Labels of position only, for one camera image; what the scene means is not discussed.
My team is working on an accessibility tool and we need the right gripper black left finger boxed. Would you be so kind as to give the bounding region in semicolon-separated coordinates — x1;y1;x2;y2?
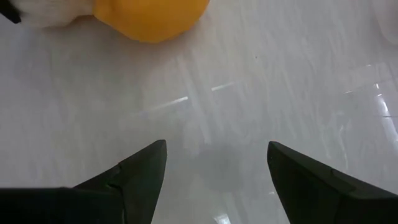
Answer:
0;139;168;224

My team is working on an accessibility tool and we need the orange lemon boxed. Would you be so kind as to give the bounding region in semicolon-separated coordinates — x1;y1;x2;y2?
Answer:
92;0;211;44

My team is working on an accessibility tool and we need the white garlic bulb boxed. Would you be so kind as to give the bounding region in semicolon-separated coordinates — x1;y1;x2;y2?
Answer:
12;0;96;29

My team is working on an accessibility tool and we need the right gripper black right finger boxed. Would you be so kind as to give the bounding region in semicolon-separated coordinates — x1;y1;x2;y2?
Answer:
267;141;398;224

